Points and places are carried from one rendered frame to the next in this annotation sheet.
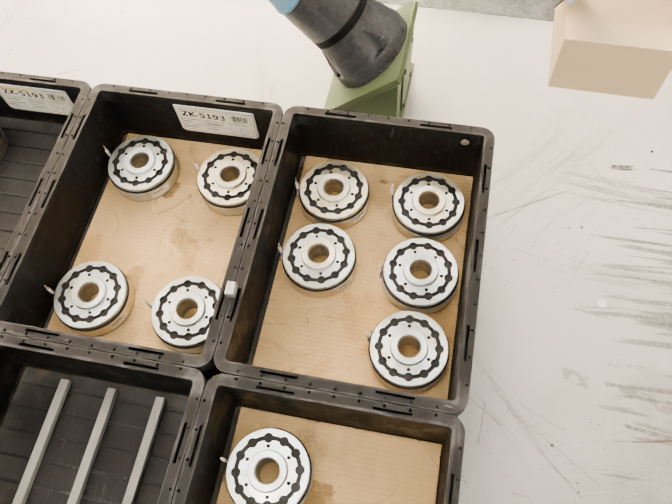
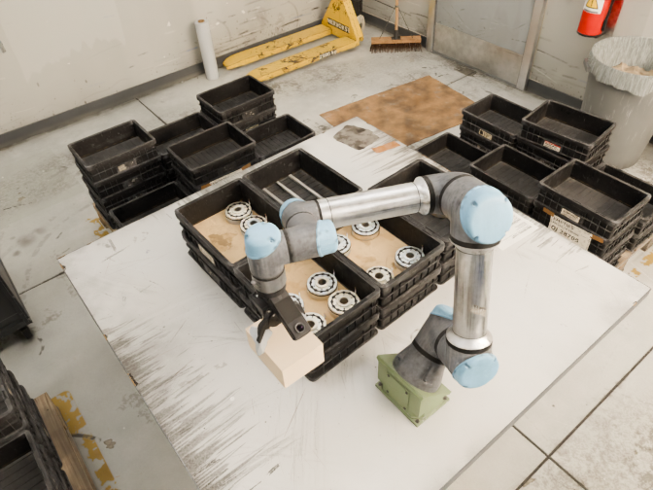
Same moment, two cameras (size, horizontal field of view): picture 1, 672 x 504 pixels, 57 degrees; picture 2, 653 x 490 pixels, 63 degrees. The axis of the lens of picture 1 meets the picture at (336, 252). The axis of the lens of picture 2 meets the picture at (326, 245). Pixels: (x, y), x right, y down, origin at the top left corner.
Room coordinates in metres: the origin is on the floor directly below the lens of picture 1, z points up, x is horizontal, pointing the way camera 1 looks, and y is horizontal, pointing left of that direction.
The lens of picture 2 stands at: (1.08, -0.94, 2.18)
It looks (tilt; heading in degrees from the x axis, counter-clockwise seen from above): 44 degrees down; 125
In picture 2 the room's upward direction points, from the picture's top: 4 degrees counter-clockwise
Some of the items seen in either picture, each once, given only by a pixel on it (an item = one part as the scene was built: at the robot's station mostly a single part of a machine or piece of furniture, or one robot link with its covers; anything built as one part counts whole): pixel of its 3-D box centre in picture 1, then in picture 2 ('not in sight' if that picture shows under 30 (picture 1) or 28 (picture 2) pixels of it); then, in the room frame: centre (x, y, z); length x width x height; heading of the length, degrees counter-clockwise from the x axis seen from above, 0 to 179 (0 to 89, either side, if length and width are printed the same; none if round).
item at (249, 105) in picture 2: not in sight; (240, 124); (-1.06, 1.28, 0.37); 0.40 x 0.30 x 0.45; 71
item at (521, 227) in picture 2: not in sight; (491, 218); (0.72, 0.79, 0.70); 0.33 x 0.23 x 0.01; 161
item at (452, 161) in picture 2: not in sight; (453, 170); (0.28, 1.61, 0.26); 0.40 x 0.30 x 0.23; 161
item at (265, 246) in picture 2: not in sight; (265, 250); (0.51, -0.35, 1.40); 0.09 x 0.08 x 0.11; 48
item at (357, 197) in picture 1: (333, 189); (343, 301); (0.49, -0.01, 0.86); 0.10 x 0.10 x 0.01
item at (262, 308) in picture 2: not in sight; (271, 297); (0.51, -0.35, 1.24); 0.09 x 0.08 x 0.12; 161
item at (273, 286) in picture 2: not in sight; (267, 276); (0.51, -0.35, 1.32); 0.08 x 0.08 x 0.05
